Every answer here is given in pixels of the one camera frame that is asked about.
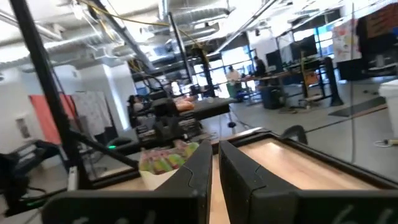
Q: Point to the orange-red wall panel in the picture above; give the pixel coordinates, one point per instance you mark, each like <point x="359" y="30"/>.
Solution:
<point x="46" y="118"/>

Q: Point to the white board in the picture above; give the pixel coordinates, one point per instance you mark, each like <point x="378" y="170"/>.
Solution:
<point x="91" y="112"/>

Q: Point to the person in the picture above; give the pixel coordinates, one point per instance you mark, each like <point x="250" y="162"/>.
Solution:
<point x="260" y="67"/>
<point x="233" y="76"/>
<point x="134" y="109"/>

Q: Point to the white plastic bin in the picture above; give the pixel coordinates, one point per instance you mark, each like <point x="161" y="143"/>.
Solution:
<point x="155" y="180"/>

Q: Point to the black floor mat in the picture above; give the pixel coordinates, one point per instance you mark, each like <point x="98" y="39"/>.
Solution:
<point x="357" y="107"/>

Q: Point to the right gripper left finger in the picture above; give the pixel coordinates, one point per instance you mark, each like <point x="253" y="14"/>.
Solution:
<point x="174" y="205"/>

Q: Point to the silver ceiling duct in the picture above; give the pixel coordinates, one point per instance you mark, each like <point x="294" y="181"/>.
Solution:
<point x="202" y="15"/>

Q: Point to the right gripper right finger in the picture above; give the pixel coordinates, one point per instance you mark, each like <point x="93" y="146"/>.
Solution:
<point x="264" y="205"/>

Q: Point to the black caster wheel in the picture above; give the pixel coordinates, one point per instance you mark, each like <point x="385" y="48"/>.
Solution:
<point x="231" y="124"/>

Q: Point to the dark trash bin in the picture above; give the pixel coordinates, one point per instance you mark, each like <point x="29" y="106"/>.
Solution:
<point x="271" y="97"/>

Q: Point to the black office desk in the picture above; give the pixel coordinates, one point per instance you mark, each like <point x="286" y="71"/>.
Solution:
<point x="211" y="107"/>

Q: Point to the long background work table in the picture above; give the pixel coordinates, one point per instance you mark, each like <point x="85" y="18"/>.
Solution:
<point x="280" y="74"/>

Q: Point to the orange ramen multipack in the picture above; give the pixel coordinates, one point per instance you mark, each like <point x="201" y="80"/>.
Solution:
<point x="185" y="105"/>

